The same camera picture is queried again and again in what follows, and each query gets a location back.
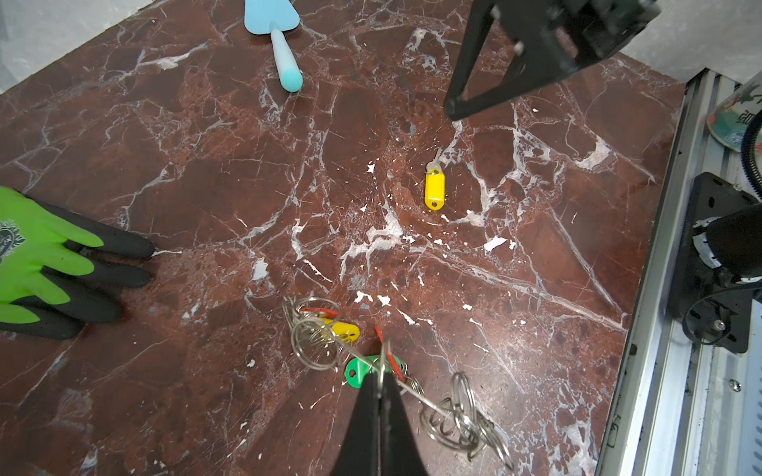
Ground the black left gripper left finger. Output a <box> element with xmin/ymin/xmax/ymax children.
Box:
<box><xmin>331</xmin><ymin>373</ymin><xmax>381</xmax><ymax>476</ymax></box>

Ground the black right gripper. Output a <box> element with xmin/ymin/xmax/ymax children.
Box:
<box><xmin>444</xmin><ymin>1</ymin><xmax>661</xmax><ymax>121</ymax></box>

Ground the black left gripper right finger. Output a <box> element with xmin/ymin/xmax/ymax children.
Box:
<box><xmin>380</xmin><ymin>372</ymin><xmax>428</xmax><ymax>476</ymax></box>

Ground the yellow key tag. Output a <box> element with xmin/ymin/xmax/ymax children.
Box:
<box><xmin>424</xmin><ymin>148</ymin><xmax>446</xmax><ymax>211</ymax></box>

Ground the metal keyring bunch with tags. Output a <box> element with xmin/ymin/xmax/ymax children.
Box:
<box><xmin>283</xmin><ymin>297</ymin><xmax>515</xmax><ymax>471</ymax></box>

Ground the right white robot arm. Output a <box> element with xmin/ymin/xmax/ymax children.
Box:
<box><xmin>444</xmin><ymin>1</ymin><xmax>761</xmax><ymax>354</ymax></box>

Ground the light blue toy trowel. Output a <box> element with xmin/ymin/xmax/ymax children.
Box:
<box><xmin>244</xmin><ymin>0</ymin><xmax>304</xmax><ymax>93</ymax></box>

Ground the green and black work glove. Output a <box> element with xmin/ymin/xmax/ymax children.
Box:
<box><xmin>1</xmin><ymin>188</ymin><xmax>155</xmax><ymax>340</ymax></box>

